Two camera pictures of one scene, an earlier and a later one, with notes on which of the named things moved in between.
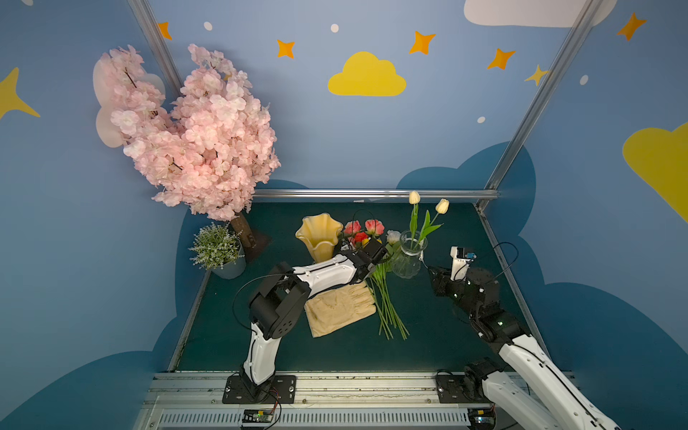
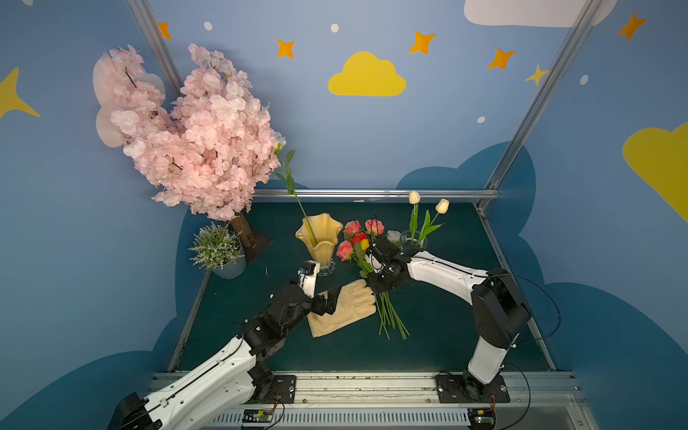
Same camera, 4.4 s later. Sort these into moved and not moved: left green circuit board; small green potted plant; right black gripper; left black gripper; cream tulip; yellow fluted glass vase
Moved: left black gripper; right black gripper
Not moved: yellow fluted glass vase; small green potted plant; cream tulip; left green circuit board
